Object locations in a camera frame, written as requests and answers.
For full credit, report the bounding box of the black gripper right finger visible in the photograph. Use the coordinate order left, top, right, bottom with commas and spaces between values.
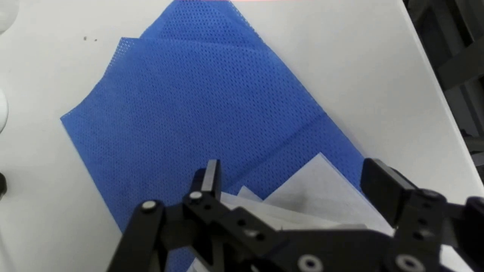
361, 157, 484, 272

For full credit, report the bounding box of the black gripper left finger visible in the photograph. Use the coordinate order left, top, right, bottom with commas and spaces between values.
105, 157, 284, 272

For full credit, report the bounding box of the blue perforated cloth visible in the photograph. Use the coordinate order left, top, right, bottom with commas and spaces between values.
59, 0, 367, 272

